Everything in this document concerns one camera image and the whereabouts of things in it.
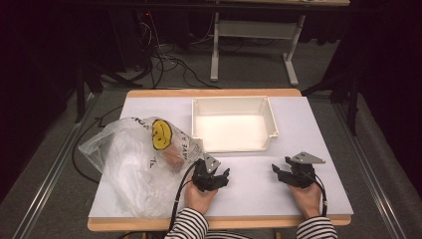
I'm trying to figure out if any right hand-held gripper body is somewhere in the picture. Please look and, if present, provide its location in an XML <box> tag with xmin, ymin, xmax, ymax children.
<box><xmin>286</xmin><ymin>151</ymin><xmax>326</xmax><ymax>189</ymax></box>

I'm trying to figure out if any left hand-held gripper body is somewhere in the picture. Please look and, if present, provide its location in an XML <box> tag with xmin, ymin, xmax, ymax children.
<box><xmin>192</xmin><ymin>152</ymin><xmax>224</xmax><ymax>193</ymax></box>

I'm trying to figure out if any white plastic bin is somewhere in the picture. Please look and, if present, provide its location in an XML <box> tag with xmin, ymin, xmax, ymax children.
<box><xmin>191</xmin><ymin>96</ymin><xmax>280</xmax><ymax>153</ymax></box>

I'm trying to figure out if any clear plastic bag yellow face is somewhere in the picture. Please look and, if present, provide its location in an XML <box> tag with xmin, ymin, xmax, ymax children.
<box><xmin>79</xmin><ymin>116</ymin><xmax>206</xmax><ymax>219</ymax></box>

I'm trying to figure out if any person's right hand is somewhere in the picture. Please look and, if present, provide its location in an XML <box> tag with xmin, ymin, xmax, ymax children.
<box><xmin>288</xmin><ymin>181</ymin><xmax>322</xmax><ymax>219</ymax></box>

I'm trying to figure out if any person's left hand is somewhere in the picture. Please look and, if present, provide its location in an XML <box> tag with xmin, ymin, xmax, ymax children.
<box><xmin>183</xmin><ymin>175</ymin><xmax>218</xmax><ymax>215</ymax></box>

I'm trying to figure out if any wooden table with white top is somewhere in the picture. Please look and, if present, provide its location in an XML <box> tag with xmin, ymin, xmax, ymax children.
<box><xmin>87</xmin><ymin>88</ymin><xmax>354</xmax><ymax>232</ymax></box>

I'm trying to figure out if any black metal stand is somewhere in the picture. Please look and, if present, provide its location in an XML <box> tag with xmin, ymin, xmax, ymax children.
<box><xmin>74</xmin><ymin>61</ymin><xmax>143</xmax><ymax>123</ymax></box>
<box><xmin>301</xmin><ymin>71</ymin><xmax>361</xmax><ymax>136</ymax></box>

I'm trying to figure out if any right hand-held gripper black cable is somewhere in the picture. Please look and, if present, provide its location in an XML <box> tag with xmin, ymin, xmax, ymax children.
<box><xmin>312</xmin><ymin>173</ymin><xmax>328</xmax><ymax>217</ymax></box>

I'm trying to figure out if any hand-held gripper black cable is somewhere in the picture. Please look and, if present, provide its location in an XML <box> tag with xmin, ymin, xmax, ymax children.
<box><xmin>168</xmin><ymin>159</ymin><xmax>200</xmax><ymax>233</ymax></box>
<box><xmin>312</xmin><ymin>173</ymin><xmax>328</xmax><ymax>217</ymax></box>

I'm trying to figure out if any left hand-held gripper black cable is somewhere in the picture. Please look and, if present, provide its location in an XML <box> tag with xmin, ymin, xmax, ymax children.
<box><xmin>168</xmin><ymin>159</ymin><xmax>200</xmax><ymax>233</ymax></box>

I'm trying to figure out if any metal floor rail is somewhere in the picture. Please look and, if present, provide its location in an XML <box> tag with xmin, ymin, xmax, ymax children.
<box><xmin>11</xmin><ymin>93</ymin><xmax>101</xmax><ymax>239</ymax></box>
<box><xmin>332</xmin><ymin>103</ymin><xmax>399</xmax><ymax>239</ymax></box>

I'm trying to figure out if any tangle of floor cables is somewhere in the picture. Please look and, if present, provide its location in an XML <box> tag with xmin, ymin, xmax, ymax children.
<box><xmin>137</xmin><ymin>11</ymin><xmax>222</xmax><ymax>90</ymax></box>

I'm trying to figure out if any long black floor cable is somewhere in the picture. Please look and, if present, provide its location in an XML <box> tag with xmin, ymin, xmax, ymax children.
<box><xmin>71</xmin><ymin>104</ymin><xmax>124</xmax><ymax>184</ymax></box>

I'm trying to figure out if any white metal desk frame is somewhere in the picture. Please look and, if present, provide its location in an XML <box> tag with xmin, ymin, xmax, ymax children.
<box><xmin>209</xmin><ymin>0</ymin><xmax>351</xmax><ymax>88</ymax></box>

